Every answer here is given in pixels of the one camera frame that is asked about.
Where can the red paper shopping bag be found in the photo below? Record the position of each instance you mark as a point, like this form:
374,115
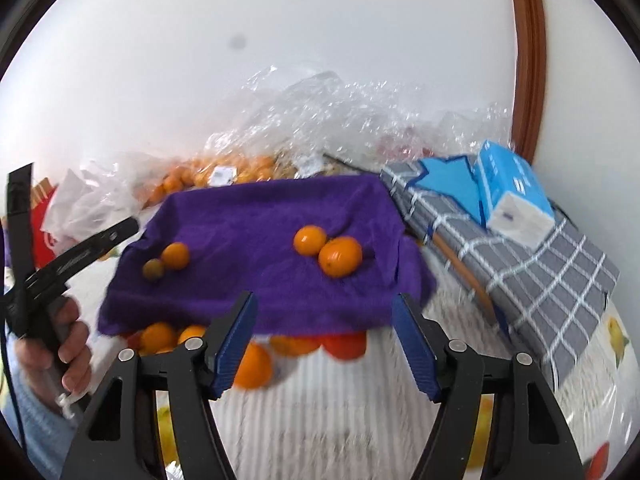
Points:
42,241

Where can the brown wooden door frame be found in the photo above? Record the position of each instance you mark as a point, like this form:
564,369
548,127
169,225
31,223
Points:
530,75

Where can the white plastic bag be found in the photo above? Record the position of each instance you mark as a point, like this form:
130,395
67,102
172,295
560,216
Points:
93,199

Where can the small red fruit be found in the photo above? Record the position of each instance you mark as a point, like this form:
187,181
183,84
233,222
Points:
345,347

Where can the clear crumpled plastic bag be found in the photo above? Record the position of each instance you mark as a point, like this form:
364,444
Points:
318,124

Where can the orange mandarin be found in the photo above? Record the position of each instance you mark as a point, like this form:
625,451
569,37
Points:
293,347
340,257
309,240
255,369
158,338

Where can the small yellow-green kumquat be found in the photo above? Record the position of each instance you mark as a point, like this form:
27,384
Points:
153,270

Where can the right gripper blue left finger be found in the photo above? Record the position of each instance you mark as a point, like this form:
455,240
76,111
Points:
229,336

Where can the large oval orange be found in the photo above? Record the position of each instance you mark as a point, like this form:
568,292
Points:
176,256

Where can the grey checked folded cloth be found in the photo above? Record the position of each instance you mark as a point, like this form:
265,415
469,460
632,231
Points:
547,302

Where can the bag of small oranges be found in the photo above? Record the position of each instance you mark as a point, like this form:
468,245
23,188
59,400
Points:
208,172

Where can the person's left hand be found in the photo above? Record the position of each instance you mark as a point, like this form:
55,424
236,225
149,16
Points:
35,359

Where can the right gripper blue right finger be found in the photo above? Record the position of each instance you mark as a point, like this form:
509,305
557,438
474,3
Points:
421,340

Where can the purple towel lined tray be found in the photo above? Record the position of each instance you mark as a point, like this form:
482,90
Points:
241,240

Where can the blue tissue pack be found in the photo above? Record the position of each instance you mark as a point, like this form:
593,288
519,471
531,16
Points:
514,202

